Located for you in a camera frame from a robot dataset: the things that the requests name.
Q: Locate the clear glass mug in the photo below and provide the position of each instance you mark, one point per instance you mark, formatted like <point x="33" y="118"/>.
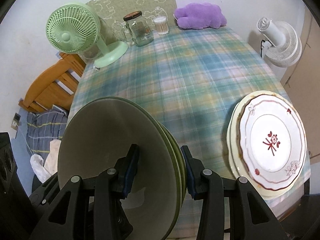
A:
<point x="122" y="33"/>

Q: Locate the beige door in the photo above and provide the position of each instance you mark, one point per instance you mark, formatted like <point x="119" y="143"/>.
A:
<point x="312" y="67"/>

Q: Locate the large floral ceramic bowl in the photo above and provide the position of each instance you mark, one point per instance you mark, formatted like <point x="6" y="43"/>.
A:
<point x="179" y="206"/>

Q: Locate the white fan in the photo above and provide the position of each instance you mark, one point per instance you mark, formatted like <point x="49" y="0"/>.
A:
<point x="280" y="42"/>

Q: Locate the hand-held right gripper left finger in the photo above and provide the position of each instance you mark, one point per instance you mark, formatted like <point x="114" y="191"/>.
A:
<point x="131" y="171"/>

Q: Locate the wooden chair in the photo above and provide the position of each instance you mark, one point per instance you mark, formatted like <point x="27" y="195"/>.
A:
<point x="50" y="87"/>

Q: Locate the plaid tablecloth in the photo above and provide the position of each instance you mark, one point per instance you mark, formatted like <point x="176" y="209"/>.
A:
<point x="175" y="80"/>

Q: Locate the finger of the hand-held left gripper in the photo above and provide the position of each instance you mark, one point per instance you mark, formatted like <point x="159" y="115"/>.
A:
<point x="47" y="186"/>

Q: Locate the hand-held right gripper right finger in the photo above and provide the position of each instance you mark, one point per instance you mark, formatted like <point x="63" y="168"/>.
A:
<point x="189" y="173"/>

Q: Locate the glass jar dark lid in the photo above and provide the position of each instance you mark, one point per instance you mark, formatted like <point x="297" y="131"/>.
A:
<point x="140" y="30"/>

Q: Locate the clear drinking glass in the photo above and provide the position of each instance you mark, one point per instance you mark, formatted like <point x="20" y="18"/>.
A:
<point x="90" y="53"/>

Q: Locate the large yellow floral plate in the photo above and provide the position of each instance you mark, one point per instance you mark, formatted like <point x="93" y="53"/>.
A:
<point x="231" y="140"/>

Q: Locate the white cloth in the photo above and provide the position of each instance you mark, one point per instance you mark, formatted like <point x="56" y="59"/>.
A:
<point x="53" y="155"/>

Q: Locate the cotton swab container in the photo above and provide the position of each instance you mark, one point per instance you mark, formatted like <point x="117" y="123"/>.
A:
<point x="161" y="26"/>

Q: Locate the wall socket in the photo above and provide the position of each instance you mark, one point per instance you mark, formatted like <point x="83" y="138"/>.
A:
<point x="17" y="121"/>

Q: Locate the blue striped cloth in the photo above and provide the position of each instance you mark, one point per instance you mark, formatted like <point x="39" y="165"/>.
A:
<point x="42" y="130"/>

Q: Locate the small floral ceramic bowl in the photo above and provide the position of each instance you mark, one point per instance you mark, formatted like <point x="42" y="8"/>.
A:
<point x="105" y="135"/>

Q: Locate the white plate red flowers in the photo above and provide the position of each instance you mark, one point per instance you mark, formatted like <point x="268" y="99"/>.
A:
<point x="262" y="160"/>

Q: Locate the medium floral ceramic bowl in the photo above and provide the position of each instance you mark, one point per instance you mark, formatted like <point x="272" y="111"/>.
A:
<point x="175" y="152"/>

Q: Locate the purple plush toy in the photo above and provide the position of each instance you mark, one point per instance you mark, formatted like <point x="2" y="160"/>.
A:
<point x="200" y="16"/>

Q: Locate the green desk fan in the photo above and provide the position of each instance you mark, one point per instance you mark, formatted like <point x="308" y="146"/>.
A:
<point x="67" y="30"/>

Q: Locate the green printed board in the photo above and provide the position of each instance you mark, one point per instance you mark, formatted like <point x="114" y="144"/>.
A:
<point x="125" y="0"/>

